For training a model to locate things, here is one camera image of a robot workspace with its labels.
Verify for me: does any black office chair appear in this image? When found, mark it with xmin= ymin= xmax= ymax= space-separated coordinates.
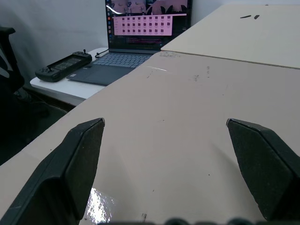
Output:
xmin=0 ymin=26 xmax=69 ymax=166

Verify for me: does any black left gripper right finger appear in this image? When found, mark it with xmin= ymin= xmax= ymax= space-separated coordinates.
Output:
xmin=226 ymin=118 xmax=300 ymax=221

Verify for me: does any black handheld game controller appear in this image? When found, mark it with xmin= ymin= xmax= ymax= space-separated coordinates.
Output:
xmin=35 ymin=49 xmax=93 ymax=83

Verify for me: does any white side table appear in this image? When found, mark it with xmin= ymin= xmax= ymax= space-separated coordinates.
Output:
xmin=30 ymin=47 xmax=110 ymax=106

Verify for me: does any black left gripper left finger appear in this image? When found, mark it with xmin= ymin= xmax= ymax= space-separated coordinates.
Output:
xmin=0 ymin=117 xmax=105 ymax=225

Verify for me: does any grey open laptop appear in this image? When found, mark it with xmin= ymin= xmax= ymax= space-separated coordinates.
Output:
xmin=66 ymin=0 xmax=193 ymax=86

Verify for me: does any black laptop cable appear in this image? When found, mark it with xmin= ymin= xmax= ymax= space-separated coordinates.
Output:
xmin=95 ymin=47 xmax=110 ymax=60

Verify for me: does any beige adjoining table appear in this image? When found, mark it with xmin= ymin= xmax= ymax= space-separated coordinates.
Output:
xmin=160 ymin=3 xmax=300 ymax=70

